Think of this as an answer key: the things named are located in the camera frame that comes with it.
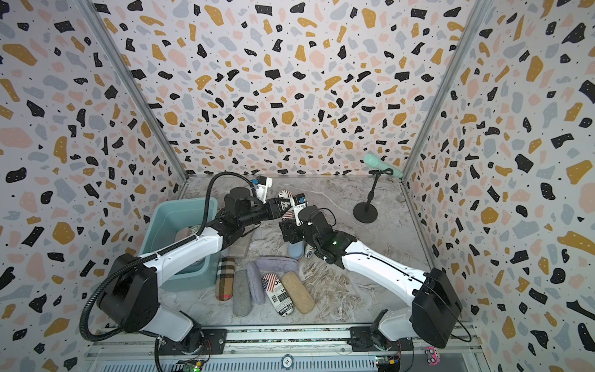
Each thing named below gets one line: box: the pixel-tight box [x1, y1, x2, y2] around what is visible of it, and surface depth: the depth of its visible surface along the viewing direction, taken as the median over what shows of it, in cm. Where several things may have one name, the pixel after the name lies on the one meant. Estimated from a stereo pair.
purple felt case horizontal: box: [255, 255, 299, 273], surface depth 88 cm
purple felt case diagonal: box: [246, 261, 266, 305], surface depth 83 cm
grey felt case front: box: [232, 269, 253, 318], surface depth 82 cm
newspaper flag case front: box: [261, 272, 295, 317], surface depth 82 cm
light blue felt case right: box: [288, 240, 306, 260], surface depth 91 cm
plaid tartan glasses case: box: [215, 256, 236, 302], surface depth 86 cm
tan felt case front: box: [280, 271, 316, 314], surface depth 83 cm
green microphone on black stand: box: [353, 153, 404, 224], surface depth 108 cm
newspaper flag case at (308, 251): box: [304, 244, 315, 259], surface depth 92 cm
